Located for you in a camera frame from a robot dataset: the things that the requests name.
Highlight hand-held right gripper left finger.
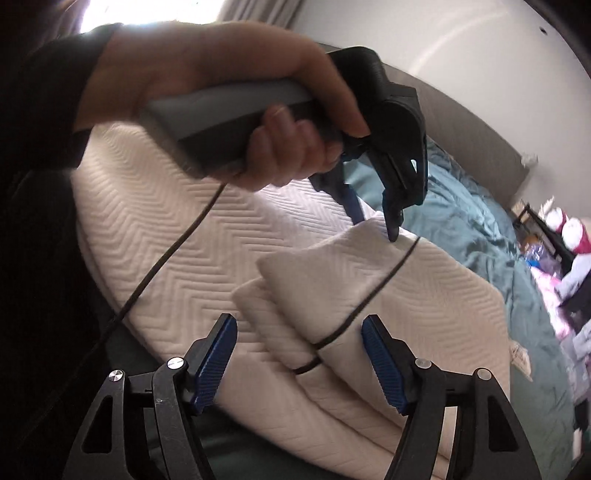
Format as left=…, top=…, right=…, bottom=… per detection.
left=62, top=313, right=238, bottom=480

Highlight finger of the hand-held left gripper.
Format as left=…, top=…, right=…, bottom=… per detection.
left=365, top=85, right=428, bottom=243
left=308, top=154, right=366, bottom=226

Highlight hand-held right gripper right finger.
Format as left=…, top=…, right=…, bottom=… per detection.
left=361, top=315, right=543, bottom=480

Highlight white chevron quilted blanket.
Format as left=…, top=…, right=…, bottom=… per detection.
left=69, top=122, right=513, bottom=467

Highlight person's left hand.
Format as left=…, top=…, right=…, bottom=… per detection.
left=76, top=21, right=372, bottom=192

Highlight grey headboard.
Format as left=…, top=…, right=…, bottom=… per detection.
left=318, top=41, right=532, bottom=209

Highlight brown curtain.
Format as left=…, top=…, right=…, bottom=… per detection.
left=217, top=0, right=308, bottom=25

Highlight bright window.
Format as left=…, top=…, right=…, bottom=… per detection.
left=78, top=0, right=232, bottom=37

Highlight beige duvet label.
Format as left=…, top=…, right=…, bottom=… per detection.
left=508, top=339, right=533, bottom=382

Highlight teal duvet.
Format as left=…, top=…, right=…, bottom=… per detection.
left=106, top=138, right=583, bottom=480

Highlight black metal rack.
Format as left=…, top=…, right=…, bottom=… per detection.
left=510, top=198, right=591, bottom=324

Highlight pink cloth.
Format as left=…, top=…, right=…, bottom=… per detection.
left=531, top=263, right=574, bottom=339

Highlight clear plastic bags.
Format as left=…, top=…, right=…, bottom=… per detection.
left=522, top=235, right=556, bottom=274

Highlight person's black top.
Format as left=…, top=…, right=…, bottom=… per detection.
left=0, top=171, right=121, bottom=480

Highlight pink bear plush toy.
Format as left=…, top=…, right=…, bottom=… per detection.
left=545, top=203, right=591, bottom=259

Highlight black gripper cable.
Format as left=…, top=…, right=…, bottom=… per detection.
left=69, top=180, right=229, bottom=370

